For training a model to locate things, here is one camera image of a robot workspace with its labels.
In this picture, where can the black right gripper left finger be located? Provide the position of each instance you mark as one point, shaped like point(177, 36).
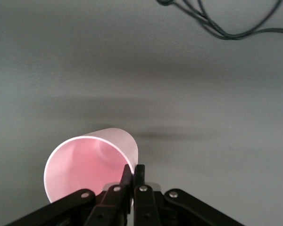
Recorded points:
point(103, 207)

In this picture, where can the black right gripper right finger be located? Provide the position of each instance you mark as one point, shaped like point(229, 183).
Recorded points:
point(151, 209)

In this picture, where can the pink plastic cup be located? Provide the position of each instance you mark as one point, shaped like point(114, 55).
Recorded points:
point(85, 164)

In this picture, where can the dark grey table cloth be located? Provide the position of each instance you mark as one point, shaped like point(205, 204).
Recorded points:
point(61, 70)

